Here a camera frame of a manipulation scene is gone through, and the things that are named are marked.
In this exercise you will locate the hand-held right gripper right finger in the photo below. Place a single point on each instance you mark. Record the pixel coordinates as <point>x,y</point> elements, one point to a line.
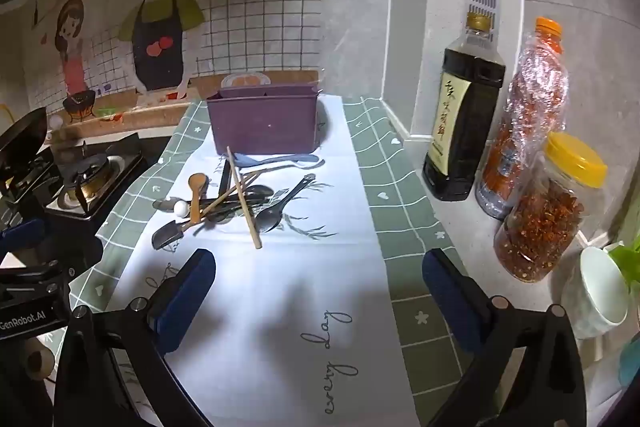
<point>445,292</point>

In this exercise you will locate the orange cap chili bottle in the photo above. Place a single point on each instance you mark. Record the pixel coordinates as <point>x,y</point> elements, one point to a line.
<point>530,107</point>

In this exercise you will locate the brown tape roll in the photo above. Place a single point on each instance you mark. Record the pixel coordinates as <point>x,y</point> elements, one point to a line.
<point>35,359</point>

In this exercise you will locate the dark soy sauce bottle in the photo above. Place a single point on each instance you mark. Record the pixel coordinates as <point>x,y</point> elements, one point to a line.
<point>460,132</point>

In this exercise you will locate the shiny black object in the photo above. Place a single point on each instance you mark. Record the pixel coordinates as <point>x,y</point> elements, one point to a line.
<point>27,142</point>

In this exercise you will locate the white printed table mat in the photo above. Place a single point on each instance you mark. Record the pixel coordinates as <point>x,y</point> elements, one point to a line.
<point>300,297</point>

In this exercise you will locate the white-tipped utensil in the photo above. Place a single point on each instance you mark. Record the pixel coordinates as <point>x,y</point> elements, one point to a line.
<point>180,207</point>

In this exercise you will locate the white cup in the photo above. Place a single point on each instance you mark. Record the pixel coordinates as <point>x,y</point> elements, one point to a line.
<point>595,287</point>

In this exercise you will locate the blue plastic spoon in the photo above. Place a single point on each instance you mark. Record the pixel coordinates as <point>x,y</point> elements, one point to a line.
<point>280,161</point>

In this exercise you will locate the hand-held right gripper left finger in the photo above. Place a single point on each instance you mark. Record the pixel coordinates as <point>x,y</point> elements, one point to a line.
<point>192,287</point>

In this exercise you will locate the wooden spoon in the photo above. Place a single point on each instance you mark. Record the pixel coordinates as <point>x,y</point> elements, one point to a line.
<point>197,183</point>

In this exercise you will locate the purple utensil holder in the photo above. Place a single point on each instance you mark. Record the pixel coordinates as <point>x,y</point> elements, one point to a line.
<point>265,122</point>

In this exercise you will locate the yellow lid chili jar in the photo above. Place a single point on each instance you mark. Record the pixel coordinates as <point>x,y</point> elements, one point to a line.
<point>540,227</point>

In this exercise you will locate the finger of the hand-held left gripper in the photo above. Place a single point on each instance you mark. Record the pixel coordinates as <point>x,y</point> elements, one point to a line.
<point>75,249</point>
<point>22,232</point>

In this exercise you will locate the green plant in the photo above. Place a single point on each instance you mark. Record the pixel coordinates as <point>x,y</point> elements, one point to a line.
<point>631,259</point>

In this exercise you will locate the black spatula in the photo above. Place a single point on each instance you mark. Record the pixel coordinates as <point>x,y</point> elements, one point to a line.
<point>165,236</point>

